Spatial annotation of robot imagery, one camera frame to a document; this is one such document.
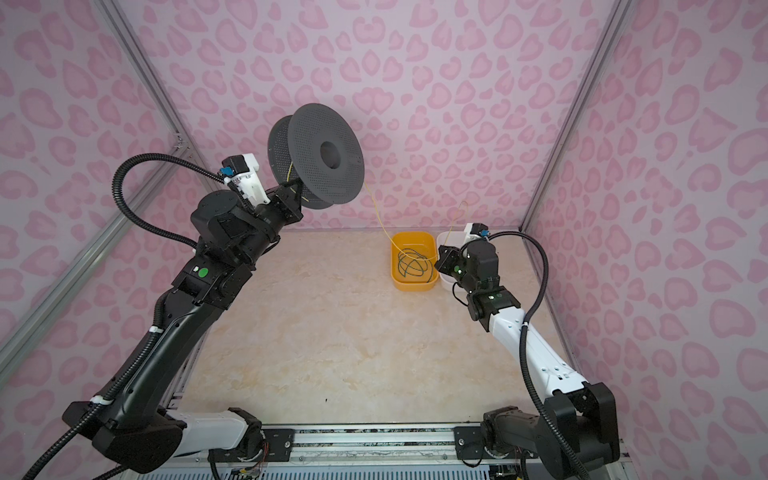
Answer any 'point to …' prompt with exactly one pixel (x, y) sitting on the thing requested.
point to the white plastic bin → (452, 239)
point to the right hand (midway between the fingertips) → (440, 244)
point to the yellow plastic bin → (425, 243)
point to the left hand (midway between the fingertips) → (301, 173)
